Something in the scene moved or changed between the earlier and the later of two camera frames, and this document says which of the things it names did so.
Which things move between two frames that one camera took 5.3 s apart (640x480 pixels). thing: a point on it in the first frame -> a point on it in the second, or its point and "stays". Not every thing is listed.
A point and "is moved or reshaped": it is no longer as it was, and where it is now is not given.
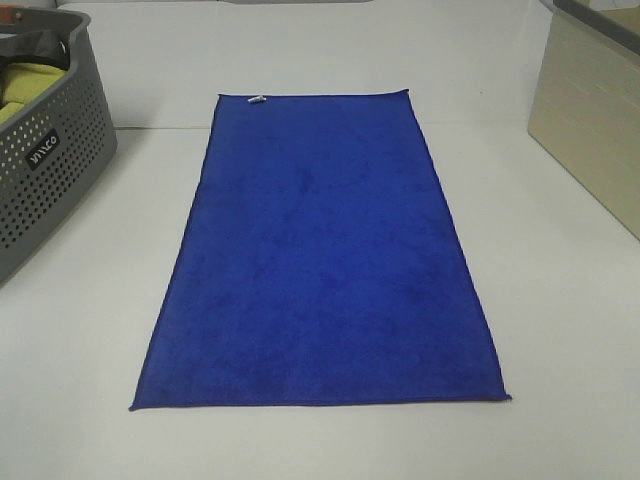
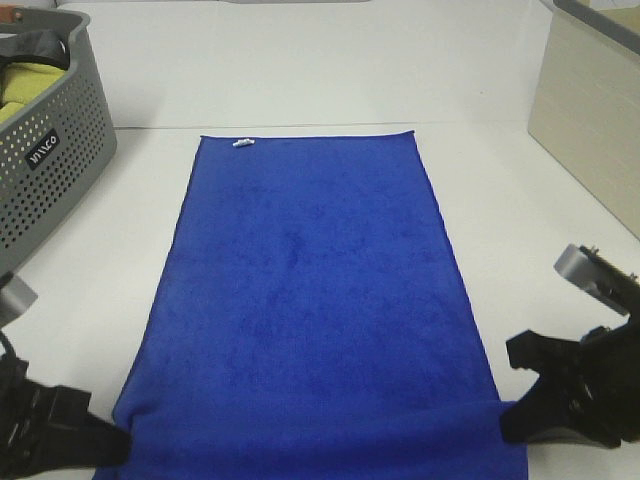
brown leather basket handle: x=8 y=14 stays
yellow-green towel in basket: x=22 y=82 stays
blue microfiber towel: x=319 y=263 is moved or reshaped
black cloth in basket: x=41 y=47 stays
